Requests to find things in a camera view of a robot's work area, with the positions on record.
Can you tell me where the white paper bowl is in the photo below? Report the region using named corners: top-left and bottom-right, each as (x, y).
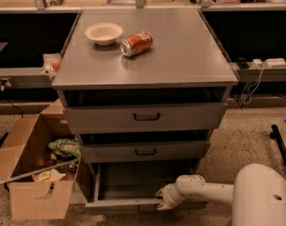
top-left (85, 23), bottom-right (123, 46)

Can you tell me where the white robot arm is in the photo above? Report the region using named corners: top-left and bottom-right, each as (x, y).
top-left (156, 164), bottom-right (286, 226)

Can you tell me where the grey bottom drawer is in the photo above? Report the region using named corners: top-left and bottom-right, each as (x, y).
top-left (86, 159), bottom-right (198, 215)

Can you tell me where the open cardboard box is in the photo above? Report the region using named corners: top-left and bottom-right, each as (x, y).
top-left (0, 101), bottom-right (90, 220)

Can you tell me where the clear plastic bag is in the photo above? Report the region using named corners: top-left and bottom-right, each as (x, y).
top-left (40, 53), bottom-right (61, 76)

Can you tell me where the black chair base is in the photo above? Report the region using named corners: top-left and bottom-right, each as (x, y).
top-left (270, 124), bottom-right (286, 168)

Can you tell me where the grey middle drawer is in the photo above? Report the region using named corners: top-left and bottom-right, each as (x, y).
top-left (81, 140), bottom-right (210, 163)

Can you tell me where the red soda can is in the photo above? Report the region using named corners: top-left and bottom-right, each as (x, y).
top-left (120, 31), bottom-right (153, 57)

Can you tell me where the grey metal drawer cabinet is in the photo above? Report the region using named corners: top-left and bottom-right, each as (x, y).
top-left (51, 7), bottom-right (239, 174)

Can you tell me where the grey drawer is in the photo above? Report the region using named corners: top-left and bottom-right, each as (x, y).
top-left (86, 159), bottom-right (198, 215)
top-left (64, 103), bottom-right (227, 134)
top-left (81, 140), bottom-right (210, 163)

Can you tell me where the yellow crumpled wrapper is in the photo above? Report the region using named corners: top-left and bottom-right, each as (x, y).
top-left (32, 169), bottom-right (66, 182)

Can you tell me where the grey metal bar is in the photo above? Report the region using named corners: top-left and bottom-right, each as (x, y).
top-left (0, 159), bottom-right (79, 185)

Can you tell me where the grey top drawer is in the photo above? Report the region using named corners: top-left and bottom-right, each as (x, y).
top-left (64, 103), bottom-right (227, 134)

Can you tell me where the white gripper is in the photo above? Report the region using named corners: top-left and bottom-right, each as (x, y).
top-left (155, 184), bottom-right (183, 211)

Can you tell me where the white power strip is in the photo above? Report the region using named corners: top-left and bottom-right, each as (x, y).
top-left (265, 58), bottom-right (286, 68)

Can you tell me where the green snack bag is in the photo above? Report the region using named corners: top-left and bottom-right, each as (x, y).
top-left (48, 138), bottom-right (81, 159)

